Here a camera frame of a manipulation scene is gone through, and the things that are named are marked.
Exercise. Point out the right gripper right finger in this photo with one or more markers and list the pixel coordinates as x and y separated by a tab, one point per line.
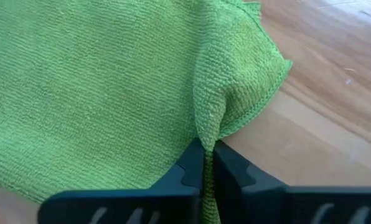
297	207

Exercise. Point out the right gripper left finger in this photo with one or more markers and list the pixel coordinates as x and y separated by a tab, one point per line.
126	207

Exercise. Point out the grass green microfiber towel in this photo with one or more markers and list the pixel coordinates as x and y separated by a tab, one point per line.
95	93

